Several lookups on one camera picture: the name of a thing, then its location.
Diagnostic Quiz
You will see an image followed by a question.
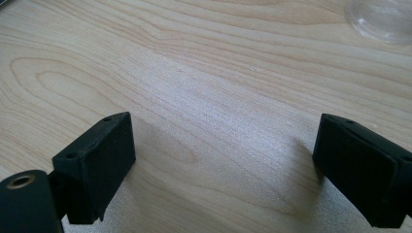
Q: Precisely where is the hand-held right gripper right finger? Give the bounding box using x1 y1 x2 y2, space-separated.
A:
312 113 412 229

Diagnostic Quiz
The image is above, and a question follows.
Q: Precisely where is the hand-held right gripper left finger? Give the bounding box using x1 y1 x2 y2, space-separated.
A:
48 111 137 225

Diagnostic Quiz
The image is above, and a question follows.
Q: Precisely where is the clear plastic container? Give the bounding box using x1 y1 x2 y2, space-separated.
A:
345 0 412 45

